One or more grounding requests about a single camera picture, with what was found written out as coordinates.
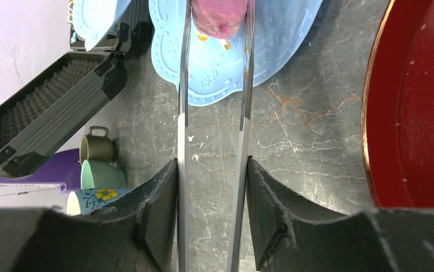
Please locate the round red serving tray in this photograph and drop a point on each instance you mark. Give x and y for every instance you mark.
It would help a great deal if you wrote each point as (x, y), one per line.
(397, 111)

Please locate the small olive green cup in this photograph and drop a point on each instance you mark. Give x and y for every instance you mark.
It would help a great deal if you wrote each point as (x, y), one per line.
(97, 145)

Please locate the purple flat tool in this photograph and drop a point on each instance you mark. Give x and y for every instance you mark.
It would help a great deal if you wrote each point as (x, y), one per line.
(61, 171)

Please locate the pink mousse cake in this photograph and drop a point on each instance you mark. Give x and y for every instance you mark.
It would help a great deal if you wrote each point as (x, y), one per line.
(220, 19)

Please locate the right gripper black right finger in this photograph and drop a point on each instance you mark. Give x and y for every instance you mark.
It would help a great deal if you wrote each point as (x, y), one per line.
(292, 233)

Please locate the black poker chip case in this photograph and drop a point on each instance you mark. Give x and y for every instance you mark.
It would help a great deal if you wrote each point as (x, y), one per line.
(44, 114)

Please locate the blue three-tier cake stand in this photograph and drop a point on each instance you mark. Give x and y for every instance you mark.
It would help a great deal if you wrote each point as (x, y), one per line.
(214, 71)

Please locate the white mug blue handle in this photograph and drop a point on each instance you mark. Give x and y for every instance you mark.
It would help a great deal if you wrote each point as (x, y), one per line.
(83, 202)

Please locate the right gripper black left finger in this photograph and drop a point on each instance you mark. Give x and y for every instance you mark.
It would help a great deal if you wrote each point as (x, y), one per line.
(133, 233)

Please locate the mint green cup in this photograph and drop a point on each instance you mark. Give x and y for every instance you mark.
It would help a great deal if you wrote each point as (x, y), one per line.
(101, 175)

